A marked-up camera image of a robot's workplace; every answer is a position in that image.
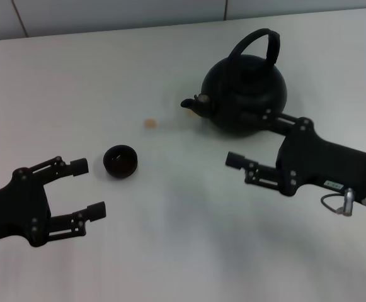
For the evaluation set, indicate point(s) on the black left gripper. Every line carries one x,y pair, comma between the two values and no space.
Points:
19,210

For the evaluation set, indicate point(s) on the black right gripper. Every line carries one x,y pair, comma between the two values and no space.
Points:
318,160

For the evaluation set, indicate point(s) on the brown tea drop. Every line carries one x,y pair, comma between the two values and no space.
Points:
150,123

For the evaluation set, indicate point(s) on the small black teacup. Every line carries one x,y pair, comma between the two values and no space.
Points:
119,170

